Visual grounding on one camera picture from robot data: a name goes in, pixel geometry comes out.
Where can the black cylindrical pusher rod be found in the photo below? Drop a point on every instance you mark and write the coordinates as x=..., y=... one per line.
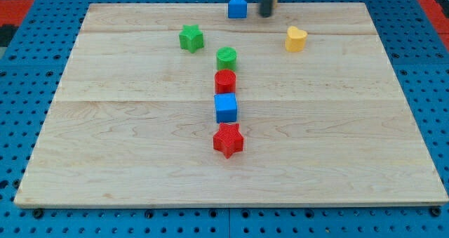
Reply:
x=266, y=8

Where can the blue triangle-top block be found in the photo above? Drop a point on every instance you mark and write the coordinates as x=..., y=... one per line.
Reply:
x=237, y=9

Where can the yellow heart block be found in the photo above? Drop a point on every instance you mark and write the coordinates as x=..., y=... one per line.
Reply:
x=295, y=39

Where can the green cylinder block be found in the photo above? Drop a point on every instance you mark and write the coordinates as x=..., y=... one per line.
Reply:
x=226, y=58

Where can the green star block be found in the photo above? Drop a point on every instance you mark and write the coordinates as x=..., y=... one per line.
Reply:
x=191, y=38

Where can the red cylinder block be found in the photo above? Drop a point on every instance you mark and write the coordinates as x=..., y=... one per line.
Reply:
x=225, y=81

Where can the blue cube block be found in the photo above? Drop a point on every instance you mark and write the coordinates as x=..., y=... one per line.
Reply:
x=226, y=108

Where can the red star block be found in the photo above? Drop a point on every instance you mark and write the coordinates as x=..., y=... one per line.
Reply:
x=228, y=139

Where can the light wooden board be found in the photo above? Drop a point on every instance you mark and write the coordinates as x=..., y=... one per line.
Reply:
x=131, y=124

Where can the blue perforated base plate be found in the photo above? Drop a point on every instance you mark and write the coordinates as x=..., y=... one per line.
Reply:
x=31, y=69

